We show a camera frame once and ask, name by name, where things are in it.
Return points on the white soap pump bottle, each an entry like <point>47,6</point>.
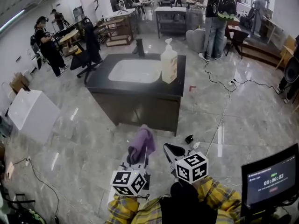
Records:
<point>168,66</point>

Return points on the person's right forearm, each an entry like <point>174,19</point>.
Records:
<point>219,195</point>

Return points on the long ceiling lamp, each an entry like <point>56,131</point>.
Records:
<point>12,21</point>

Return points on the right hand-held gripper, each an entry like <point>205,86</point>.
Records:
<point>191,169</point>

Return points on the small black plastic part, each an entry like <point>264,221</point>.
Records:
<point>189,139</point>

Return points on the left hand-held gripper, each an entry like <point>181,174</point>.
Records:
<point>126,182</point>

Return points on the round wooden table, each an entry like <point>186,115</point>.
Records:
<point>69,35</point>

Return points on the cardboard box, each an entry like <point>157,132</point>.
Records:
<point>18,81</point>

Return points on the black green backpack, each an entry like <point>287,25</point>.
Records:
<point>226,7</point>
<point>32,217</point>

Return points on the dark sink vanity cabinet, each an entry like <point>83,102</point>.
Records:
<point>140,106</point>

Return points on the white counter chrome faucet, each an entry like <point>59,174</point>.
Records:
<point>119,13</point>

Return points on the wooden platform step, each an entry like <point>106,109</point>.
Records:
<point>259,52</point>

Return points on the black faucet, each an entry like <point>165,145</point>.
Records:
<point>140,46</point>

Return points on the purple grey cloth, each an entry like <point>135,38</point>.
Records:
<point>143,139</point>

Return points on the black grey backpack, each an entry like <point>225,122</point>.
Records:
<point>293,70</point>

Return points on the black monitor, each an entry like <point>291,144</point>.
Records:
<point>271,178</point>

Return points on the person's torso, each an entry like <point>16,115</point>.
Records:
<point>187,209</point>

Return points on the small white plastic part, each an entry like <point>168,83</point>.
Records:
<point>195,145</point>

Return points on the white power strip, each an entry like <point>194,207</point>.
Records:
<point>231,82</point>
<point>28,161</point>

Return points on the wooden shelf rack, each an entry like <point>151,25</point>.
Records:
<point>116,31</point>

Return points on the black office chair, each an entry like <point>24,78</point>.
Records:
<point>90,50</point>

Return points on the grey shelf table white top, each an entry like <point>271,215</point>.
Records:
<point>170,9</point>

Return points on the white sink basin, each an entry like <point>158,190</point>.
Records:
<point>134,71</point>

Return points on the black wooden chair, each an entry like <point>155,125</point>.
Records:
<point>238,38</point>

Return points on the person's left forearm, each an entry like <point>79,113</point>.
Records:
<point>122,209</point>

